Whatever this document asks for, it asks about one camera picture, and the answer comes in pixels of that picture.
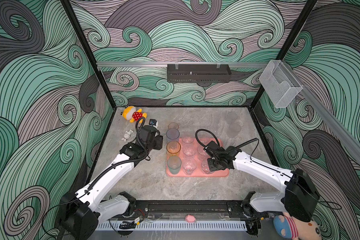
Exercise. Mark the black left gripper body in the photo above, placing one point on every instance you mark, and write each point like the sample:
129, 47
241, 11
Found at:
157, 144

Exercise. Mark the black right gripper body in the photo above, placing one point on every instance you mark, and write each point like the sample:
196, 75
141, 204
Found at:
214, 164

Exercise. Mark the clear upturned glass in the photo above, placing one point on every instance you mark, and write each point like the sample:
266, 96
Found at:
234, 130
204, 140
205, 167
201, 155

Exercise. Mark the blue textured plastic tumbler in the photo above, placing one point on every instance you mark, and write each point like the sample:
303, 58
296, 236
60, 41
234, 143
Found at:
173, 135

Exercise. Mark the yellow plastic tumbler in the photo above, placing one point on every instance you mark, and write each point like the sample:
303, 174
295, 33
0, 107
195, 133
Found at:
173, 149

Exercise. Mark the pink plastic cup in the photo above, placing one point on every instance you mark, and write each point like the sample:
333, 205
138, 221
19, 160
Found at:
173, 126

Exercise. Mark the green textured plastic tumbler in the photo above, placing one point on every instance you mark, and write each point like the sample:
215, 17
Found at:
174, 164

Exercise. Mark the clear faceted glass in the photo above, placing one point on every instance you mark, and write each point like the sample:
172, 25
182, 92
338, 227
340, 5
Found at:
189, 166
189, 150
188, 140

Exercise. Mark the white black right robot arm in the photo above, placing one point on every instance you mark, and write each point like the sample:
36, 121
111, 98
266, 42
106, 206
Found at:
296, 193

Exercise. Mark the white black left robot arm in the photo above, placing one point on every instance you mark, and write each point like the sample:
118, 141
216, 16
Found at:
81, 212

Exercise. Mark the pink plastic tray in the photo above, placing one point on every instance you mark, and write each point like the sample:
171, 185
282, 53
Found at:
198, 172

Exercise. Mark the white bunny figurine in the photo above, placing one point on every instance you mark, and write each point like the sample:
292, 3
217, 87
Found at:
127, 135

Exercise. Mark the yellow plush duck toy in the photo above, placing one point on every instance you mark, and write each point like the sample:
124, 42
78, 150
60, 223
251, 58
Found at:
132, 114

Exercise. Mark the small pink pig toy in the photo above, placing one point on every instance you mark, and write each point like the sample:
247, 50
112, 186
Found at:
190, 219

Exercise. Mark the pig plush striped shirt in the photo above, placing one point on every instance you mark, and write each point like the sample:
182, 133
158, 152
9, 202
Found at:
293, 229

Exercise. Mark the white slotted cable duct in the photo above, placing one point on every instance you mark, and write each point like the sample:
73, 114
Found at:
236, 226

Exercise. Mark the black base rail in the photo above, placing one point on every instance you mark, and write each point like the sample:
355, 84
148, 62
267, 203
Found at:
155, 209

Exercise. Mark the black wall shelf basket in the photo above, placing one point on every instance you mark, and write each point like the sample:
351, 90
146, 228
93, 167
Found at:
198, 73

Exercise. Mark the clear acrylic wall box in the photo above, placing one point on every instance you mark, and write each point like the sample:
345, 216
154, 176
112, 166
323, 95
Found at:
280, 83

